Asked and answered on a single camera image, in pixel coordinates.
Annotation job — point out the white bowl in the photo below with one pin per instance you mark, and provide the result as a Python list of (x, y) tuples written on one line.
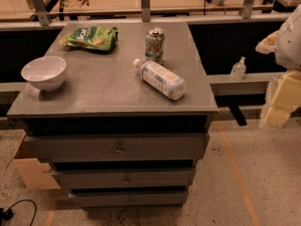
[(45, 73)]

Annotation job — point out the blue white plastic bottle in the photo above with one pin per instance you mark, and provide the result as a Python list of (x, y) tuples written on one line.
[(162, 79)]

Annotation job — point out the soda can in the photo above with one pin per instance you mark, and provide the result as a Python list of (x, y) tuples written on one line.
[(154, 44)]

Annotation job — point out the bottom grey drawer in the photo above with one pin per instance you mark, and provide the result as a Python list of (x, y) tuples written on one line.
[(127, 198)]

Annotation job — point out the clear sanitizer pump bottle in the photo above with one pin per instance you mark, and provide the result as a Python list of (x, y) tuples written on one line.
[(239, 69)]

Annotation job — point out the middle grey drawer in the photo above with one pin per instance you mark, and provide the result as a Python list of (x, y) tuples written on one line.
[(122, 178)]

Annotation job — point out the grey drawer cabinet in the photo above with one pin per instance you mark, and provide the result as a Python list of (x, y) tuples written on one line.
[(104, 95)]

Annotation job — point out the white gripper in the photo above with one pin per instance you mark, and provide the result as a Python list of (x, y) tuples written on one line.
[(290, 44)]

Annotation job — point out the top grey drawer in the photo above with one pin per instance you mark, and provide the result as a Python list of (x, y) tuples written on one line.
[(83, 148)]

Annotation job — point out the green chip bag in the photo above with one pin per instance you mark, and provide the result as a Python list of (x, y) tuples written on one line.
[(92, 38)]

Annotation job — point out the cardboard box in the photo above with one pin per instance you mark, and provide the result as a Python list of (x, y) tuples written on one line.
[(34, 174)]

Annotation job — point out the grey drawer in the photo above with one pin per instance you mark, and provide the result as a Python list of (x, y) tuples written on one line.
[(83, 148), (127, 198), (122, 178)]

